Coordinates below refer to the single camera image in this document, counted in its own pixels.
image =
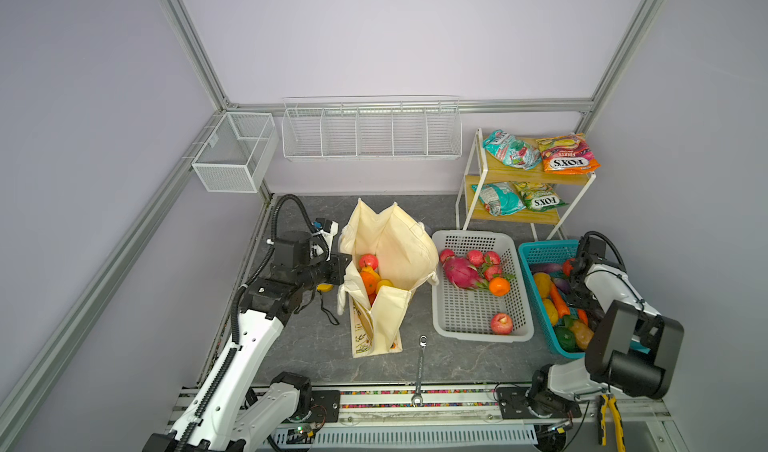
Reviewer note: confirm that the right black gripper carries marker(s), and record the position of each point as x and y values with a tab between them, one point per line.
585	303

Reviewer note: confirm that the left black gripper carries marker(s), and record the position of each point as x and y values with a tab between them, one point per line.
338	263

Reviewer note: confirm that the red apple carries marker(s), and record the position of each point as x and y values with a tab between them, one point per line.
368	261
446	255

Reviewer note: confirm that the orange bell pepper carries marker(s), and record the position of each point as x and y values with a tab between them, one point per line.
370	280

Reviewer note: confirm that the yellow lemon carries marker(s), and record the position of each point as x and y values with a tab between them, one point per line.
383	283

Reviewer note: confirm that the cream floral tote bag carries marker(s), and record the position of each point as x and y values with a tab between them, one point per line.
392	255

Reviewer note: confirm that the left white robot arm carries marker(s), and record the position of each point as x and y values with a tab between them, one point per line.
215	421

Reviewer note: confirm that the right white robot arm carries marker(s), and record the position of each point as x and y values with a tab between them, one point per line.
615	343

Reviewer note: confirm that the green Fox's candy bag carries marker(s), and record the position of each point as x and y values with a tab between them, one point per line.
538	197

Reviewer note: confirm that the orange Fox's candy bag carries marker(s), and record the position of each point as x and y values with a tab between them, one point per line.
567	155

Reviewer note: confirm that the teal snack bag lower shelf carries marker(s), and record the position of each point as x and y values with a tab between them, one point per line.
499	198

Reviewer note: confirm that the teal snack bag shelf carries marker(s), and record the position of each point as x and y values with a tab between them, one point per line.
499	198
511	150

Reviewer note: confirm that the teal snack bag upper shelf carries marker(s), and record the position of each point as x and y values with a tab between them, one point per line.
511	150

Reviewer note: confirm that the yellow tape measure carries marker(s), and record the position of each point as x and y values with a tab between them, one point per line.
323	290

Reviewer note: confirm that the teal plastic basket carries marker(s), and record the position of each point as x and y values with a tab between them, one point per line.
610	286

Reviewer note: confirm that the small purple eggplant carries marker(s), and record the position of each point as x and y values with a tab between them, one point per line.
549	268

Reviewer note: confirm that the orange carrot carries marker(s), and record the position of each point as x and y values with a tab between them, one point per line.
559	303

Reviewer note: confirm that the brown potato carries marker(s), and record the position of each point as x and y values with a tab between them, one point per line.
583	334

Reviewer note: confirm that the green bell pepper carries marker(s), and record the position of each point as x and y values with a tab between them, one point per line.
566	339

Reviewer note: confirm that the orange tangerine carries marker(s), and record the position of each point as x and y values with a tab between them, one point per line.
499	286

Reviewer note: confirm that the red apple front basket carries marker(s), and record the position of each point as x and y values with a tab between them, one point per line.
502	324

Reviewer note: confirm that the silver combination wrench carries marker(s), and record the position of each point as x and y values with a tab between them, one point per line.
416	398

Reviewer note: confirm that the red apple in white basket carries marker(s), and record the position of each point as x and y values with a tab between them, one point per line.
446	255

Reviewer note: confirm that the red dragon fruit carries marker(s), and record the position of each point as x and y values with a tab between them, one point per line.
461	273

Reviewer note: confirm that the white plastic basket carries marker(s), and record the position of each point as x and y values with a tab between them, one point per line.
467	314

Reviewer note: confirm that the small white mesh basket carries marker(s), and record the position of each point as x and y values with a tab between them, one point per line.
236	154

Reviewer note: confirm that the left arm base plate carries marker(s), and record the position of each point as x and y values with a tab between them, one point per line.
323	407

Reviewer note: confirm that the long white wire basket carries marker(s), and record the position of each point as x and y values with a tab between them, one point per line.
372	127

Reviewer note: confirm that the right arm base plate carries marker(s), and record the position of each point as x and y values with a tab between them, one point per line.
517	402

